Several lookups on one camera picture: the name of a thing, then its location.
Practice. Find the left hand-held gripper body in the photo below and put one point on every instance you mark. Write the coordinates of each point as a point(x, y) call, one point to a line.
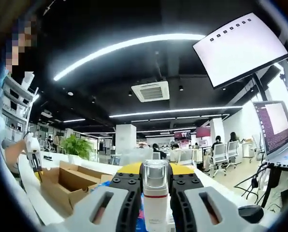
point(33, 143)

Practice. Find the white box on shelf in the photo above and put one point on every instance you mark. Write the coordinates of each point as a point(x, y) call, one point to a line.
point(28, 79)

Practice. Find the large display screen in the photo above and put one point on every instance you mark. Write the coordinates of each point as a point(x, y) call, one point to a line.
point(240, 48)

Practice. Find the magenta hanging sign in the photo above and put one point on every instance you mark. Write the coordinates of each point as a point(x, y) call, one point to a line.
point(203, 131)

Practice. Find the dark red wall screen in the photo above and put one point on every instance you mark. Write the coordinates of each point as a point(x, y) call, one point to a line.
point(182, 135)

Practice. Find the silver white pump bottle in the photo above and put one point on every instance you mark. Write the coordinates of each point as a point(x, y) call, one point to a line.
point(156, 193)

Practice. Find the row of white office chairs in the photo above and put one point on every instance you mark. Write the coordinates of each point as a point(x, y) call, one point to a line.
point(219, 154)

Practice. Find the black tripod stand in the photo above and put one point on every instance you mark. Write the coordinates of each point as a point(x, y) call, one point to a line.
point(267, 186)

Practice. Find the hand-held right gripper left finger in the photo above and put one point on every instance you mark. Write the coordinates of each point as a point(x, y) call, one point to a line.
point(103, 205)

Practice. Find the green potted plant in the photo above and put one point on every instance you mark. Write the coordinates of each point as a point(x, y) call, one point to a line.
point(77, 146)

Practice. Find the white storage shelf rack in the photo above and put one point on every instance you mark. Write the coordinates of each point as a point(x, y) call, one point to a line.
point(16, 108)

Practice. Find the small black device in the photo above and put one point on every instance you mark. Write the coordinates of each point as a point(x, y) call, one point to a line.
point(48, 158)

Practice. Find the ceiling air conditioner vent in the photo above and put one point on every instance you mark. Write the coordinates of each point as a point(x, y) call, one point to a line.
point(150, 91)

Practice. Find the white ceiling light strip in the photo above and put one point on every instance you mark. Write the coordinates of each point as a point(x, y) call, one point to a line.
point(124, 44)
point(177, 111)
point(74, 120)

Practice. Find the open laptop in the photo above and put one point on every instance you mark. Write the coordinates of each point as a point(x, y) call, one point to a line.
point(277, 130)

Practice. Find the brown cardboard shoe box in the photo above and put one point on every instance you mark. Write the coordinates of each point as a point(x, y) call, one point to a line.
point(61, 191)

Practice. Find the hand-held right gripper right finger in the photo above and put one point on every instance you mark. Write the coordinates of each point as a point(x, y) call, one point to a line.
point(206, 205)

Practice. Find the white square pillar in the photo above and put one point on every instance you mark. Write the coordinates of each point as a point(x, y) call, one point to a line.
point(125, 137)

